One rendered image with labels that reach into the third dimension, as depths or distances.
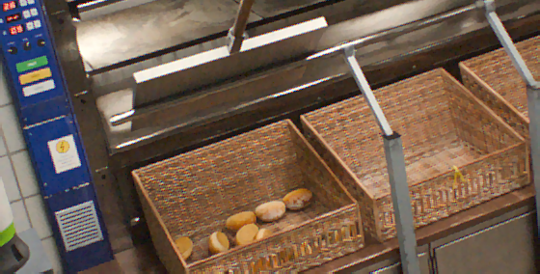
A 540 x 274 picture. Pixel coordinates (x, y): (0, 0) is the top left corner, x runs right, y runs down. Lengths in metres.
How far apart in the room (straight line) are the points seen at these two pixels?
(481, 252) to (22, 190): 1.43
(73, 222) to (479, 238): 1.26
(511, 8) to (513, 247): 0.88
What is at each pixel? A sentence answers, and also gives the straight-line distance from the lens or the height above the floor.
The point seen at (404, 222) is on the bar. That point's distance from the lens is 2.98.
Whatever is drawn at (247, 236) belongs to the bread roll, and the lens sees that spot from 3.15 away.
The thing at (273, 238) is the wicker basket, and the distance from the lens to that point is 2.94.
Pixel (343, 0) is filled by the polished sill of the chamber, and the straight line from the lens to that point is 3.36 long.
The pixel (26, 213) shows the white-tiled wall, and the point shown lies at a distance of 3.25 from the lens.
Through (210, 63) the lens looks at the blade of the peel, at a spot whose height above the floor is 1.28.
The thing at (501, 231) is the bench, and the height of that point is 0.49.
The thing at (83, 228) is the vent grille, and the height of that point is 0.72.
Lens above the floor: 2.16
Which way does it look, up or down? 23 degrees down
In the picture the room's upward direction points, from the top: 11 degrees counter-clockwise
